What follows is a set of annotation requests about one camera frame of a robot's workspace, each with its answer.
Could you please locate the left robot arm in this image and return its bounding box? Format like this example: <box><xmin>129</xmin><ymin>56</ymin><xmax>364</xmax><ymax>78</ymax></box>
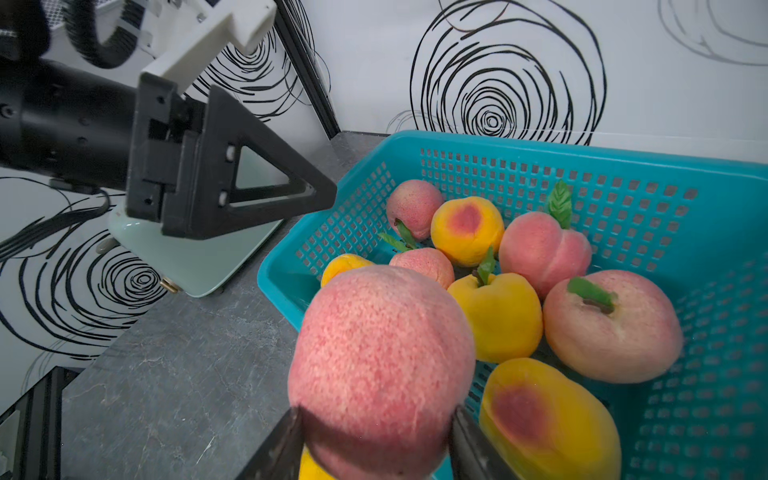
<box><xmin>1</xmin><ymin>1</ymin><xmax>337</xmax><ymax>240</ymax></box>

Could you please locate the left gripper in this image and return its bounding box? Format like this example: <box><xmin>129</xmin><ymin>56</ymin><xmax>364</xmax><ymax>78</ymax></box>
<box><xmin>1</xmin><ymin>59</ymin><xmax>337</xmax><ymax>240</ymax></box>

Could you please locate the pink peach front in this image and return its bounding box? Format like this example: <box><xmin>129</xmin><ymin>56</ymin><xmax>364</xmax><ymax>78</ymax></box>
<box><xmin>543</xmin><ymin>270</ymin><xmax>684</xmax><ymax>384</ymax></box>

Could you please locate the mint green toaster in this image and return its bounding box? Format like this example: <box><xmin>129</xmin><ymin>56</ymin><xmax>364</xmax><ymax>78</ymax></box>
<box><xmin>107</xmin><ymin>203</ymin><xmax>281</xmax><ymax>298</ymax></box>

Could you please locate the yellow peach with leaf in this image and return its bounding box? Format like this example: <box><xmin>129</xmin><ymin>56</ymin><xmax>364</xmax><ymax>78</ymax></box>
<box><xmin>298</xmin><ymin>447</ymin><xmax>335</xmax><ymax>480</ymax></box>

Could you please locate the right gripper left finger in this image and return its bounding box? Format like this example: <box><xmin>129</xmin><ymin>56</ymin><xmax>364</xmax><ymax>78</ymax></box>
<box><xmin>235</xmin><ymin>407</ymin><xmax>303</xmax><ymax>480</ymax></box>

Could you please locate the yellow peach red spot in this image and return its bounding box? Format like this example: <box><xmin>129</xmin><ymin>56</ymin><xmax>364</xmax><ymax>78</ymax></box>
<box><xmin>430</xmin><ymin>196</ymin><xmax>505</xmax><ymax>267</ymax></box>

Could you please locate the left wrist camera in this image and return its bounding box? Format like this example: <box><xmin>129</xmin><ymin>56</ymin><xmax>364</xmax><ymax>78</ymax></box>
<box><xmin>139</xmin><ymin>0</ymin><xmax>277</xmax><ymax>92</ymax></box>

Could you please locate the yellow peach front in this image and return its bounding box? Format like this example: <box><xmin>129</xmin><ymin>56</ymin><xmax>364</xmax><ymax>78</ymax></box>
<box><xmin>448</xmin><ymin>248</ymin><xmax>543</xmax><ymax>364</ymax></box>

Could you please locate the teal plastic basket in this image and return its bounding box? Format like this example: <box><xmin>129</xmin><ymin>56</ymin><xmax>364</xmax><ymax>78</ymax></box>
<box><xmin>258</xmin><ymin>131</ymin><xmax>767</xmax><ymax>479</ymax></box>

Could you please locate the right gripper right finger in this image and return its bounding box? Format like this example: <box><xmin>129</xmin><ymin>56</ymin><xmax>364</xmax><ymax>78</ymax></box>
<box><xmin>448</xmin><ymin>406</ymin><xmax>518</xmax><ymax>480</ymax></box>

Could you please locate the pink peach with leaf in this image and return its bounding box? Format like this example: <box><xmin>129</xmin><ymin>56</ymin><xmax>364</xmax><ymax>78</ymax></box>
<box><xmin>498</xmin><ymin>180</ymin><xmax>592</xmax><ymax>299</ymax></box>

